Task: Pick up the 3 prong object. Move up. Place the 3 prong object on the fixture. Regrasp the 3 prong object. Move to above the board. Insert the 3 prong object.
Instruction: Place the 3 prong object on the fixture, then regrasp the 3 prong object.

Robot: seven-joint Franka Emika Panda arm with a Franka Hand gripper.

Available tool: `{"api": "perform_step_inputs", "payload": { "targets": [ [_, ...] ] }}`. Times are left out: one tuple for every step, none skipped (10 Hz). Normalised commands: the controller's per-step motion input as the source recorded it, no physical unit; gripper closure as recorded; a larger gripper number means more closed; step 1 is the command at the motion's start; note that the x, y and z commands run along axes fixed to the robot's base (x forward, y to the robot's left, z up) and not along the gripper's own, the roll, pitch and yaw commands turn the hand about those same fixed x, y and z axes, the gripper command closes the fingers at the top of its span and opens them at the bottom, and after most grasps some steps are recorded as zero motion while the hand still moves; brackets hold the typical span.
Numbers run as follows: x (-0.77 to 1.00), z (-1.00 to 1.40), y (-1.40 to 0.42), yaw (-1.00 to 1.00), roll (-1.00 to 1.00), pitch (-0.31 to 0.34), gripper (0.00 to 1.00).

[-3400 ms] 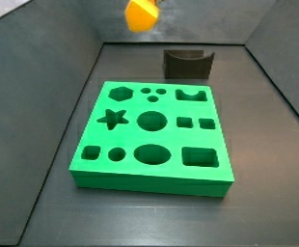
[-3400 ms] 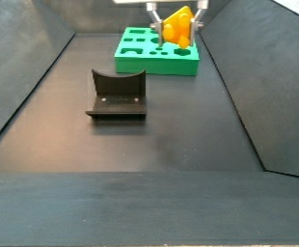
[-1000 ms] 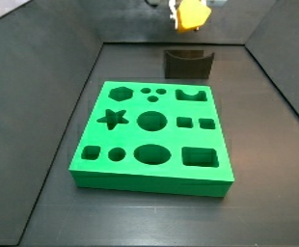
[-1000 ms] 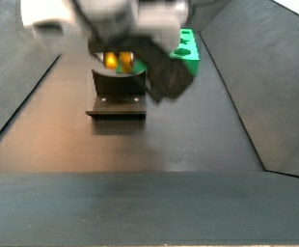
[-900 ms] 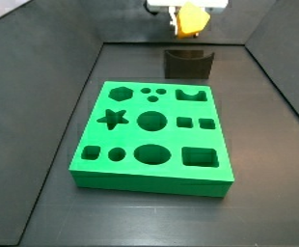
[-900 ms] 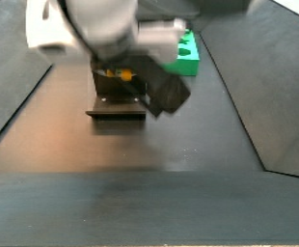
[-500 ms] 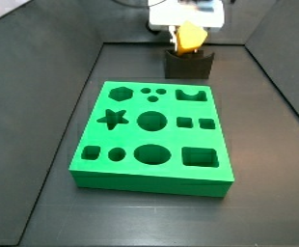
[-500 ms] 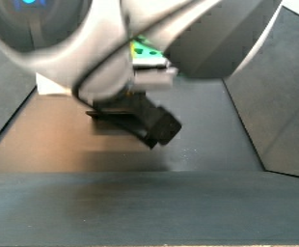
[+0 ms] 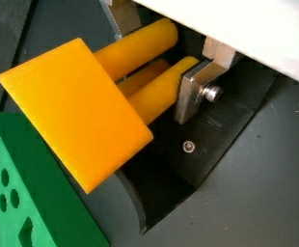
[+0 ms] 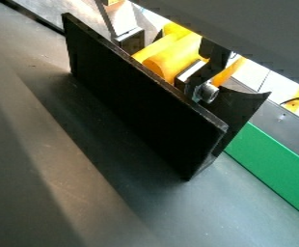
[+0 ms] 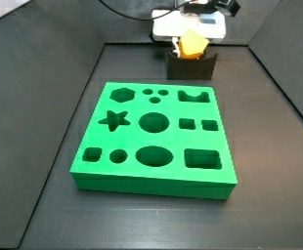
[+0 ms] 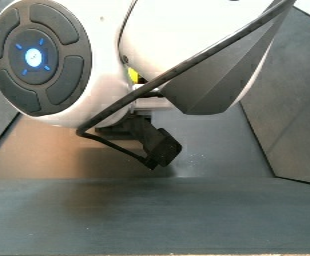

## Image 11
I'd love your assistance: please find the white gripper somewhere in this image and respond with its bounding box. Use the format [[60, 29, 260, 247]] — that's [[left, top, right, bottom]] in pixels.
[[150, 10, 225, 43]]

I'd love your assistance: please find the yellow three prong object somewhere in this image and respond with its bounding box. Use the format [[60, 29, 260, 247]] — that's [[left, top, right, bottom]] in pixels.
[[178, 29, 209, 60]]

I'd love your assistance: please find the black curved fixture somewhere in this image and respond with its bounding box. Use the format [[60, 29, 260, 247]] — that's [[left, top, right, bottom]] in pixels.
[[165, 52, 217, 80]]

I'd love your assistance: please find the green shape sorter block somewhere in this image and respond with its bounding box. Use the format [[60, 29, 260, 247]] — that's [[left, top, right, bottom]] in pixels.
[[70, 82, 237, 199]]

